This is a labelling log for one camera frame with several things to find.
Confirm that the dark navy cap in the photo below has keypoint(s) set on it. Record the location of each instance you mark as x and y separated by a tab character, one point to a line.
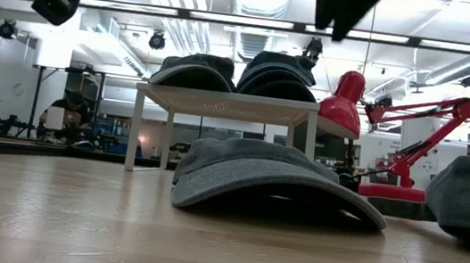
280	58

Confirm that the red desk lamp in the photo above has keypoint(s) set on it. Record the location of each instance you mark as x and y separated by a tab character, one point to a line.
340	113

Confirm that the white perforated shelf rack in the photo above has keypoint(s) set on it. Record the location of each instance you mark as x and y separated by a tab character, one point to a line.
229	104

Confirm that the black overhead light bar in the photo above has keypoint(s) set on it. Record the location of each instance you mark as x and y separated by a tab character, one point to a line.
297	27

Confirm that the ceiling air vent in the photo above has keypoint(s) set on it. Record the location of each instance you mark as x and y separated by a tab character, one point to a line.
252	44

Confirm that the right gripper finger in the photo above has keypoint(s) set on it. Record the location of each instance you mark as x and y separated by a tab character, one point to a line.
353	7
326	3

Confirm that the black aluminium frame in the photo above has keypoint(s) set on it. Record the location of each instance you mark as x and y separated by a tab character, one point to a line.
35	152
400	209

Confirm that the person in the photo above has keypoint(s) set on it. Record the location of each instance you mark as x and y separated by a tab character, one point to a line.
69	104

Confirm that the black-legged background table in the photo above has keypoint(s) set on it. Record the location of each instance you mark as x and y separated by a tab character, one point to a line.
85	72

